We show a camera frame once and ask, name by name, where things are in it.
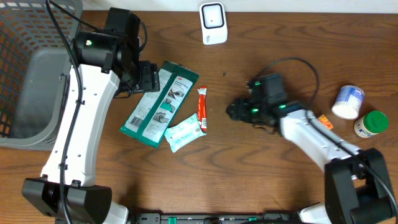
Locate green white 3M box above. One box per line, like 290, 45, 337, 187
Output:
120, 61, 200, 148

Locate red stick sachet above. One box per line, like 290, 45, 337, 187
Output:
197, 85, 207, 132

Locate teal white wipes packet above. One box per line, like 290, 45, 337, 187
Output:
164, 113, 206, 152

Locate orange white small packet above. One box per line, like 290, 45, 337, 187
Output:
318, 114, 333, 129

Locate white blue label tub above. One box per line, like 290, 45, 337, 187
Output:
331, 85, 365, 119

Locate green lid white jar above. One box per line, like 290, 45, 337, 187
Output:
354, 111, 389, 138

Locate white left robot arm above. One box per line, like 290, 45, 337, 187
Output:
22, 30, 160, 223

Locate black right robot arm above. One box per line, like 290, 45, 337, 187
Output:
226, 81, 397, 223

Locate white barcode scanner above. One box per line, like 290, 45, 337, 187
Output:
199, 2, 228, 45

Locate grey plastic mesh basket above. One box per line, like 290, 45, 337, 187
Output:
1, 0, 72, 151

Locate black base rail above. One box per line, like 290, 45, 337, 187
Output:
127, 213, 302, 224

